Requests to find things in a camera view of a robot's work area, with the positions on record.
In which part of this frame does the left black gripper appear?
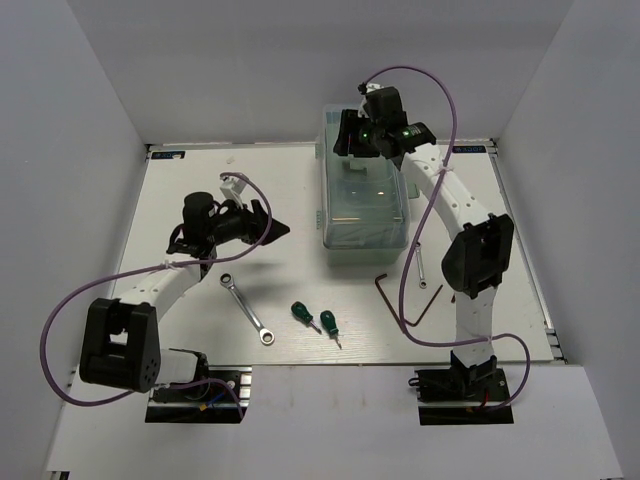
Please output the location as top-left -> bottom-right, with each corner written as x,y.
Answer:
208,195 -> 291,246

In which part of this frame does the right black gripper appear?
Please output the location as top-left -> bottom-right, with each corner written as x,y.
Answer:
332,110 -> 383,158

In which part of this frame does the green toolbox with clear lid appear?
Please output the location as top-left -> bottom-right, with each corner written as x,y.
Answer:
316,104 -> 411,267

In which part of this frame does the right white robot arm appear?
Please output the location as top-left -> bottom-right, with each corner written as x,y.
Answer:
333,83 -> 515,399

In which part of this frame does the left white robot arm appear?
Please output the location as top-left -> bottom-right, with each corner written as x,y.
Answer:
79,192 -> 290,399

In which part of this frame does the left green stubby screwdriver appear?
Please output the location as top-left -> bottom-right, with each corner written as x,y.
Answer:
290,301 -> 322,334

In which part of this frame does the green stubby screwdriver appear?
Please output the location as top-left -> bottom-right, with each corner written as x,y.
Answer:
320,310 -> 342,348
290,301 -> 322,334

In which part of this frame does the right green stubby screwdriver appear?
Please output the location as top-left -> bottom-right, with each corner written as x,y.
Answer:
320,310 -> 342,348

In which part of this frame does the large silver ratchet wrench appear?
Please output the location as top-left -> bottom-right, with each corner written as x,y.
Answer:
220,273 -> 275,346

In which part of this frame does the left dark hex key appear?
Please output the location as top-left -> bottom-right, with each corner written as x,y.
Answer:
374,273 -> 406,333

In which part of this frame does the small silver wrench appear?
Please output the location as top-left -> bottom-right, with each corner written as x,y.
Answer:
414,242 -> 427,289

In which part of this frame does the middle dark hex key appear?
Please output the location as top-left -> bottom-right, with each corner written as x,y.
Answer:
405,285 -> 444,328

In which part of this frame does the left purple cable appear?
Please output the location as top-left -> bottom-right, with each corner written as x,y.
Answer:
45,172 -> 275,421

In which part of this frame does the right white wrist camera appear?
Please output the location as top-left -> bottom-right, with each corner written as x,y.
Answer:
357,82 -> 382,99

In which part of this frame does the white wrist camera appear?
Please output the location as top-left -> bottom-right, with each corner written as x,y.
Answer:
220,175 -> 247,203
357,82 -> 382,99

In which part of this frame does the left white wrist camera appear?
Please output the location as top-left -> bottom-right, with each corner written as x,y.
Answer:
220,175 -> 247,203

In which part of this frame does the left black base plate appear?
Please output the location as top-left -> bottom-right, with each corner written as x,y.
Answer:
145,366 -> 252,425

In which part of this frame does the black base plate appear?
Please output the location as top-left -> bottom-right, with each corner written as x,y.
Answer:
145,366 -> 252,425
408,369 -> 514,426

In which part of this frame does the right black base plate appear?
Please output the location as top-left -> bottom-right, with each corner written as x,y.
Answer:
408,369 -> 514,426

